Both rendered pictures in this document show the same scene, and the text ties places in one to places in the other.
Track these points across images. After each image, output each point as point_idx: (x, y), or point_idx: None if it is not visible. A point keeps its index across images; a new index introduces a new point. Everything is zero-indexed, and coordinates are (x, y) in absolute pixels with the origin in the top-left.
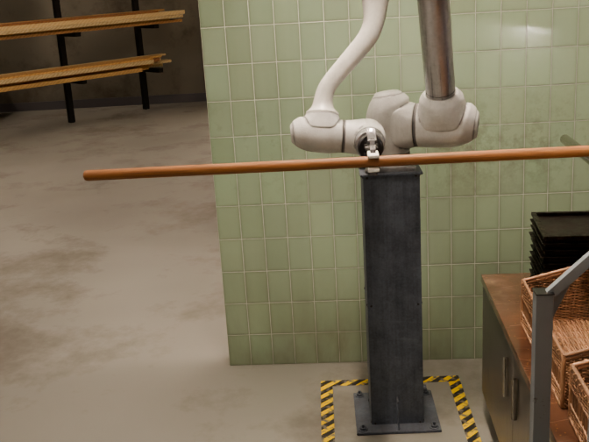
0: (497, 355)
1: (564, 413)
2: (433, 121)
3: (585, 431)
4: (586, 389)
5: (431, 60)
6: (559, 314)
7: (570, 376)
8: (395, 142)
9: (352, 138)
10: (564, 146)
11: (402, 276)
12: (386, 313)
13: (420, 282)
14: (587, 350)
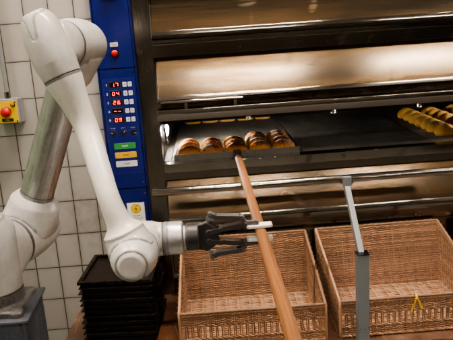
0: None
1: (334, 339)
2: (50, 225)
3: (377, 323)
4: (376, 297)
5: (61, 156)
6: (166, 334)
7: (341, 309)
8: (24, 266)
9: (159, 241)
10: (246, 178)
11: None
12: None
13: None
14: (323, 293)
